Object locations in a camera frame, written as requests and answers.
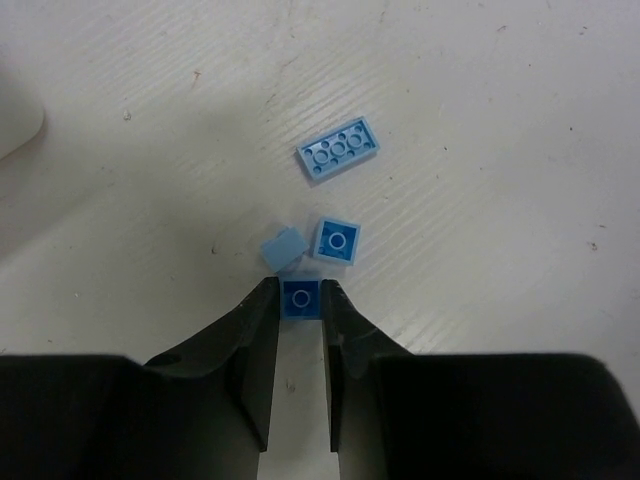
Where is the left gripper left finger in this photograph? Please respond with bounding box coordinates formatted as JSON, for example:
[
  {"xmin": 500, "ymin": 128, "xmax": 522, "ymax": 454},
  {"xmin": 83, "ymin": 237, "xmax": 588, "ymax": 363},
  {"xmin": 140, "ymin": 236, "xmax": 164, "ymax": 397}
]
[{"xmin": 1, "ymin": 278, "xmax": 279, "ymax": 479}]

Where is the white divided sorting tray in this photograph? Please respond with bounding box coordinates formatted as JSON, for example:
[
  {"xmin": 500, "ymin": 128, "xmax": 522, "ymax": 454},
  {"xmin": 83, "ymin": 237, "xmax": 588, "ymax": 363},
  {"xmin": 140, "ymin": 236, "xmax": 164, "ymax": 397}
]
[{"xmin": 0, "ymin": 60, "xmax": 45, "ymax": 158}]

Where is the light blue lego plate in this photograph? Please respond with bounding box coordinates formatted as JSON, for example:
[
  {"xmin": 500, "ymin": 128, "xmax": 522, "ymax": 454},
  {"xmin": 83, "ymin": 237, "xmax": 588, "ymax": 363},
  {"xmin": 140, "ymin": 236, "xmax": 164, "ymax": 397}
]
[
  {"xmin": 311, "ymin": 217, "xmax": 361, "ymax": 266},
  {"xmin": 296, "ymin": 117, "xmax": 380, "ymax": 183},
  {"xmin": 260, "ymin": 227, "xmax": 309, "ymax": 273},
  {"xmin": 280, "ymin": 277, "xmax": 320, "ymax": 320}
]

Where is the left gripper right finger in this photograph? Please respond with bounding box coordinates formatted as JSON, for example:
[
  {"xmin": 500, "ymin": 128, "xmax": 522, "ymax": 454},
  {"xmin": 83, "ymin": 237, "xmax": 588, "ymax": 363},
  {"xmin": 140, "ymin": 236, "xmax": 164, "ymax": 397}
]
[{"xmin": 321, "ymin": 280, "xmax": 639, "ymax": 479}]

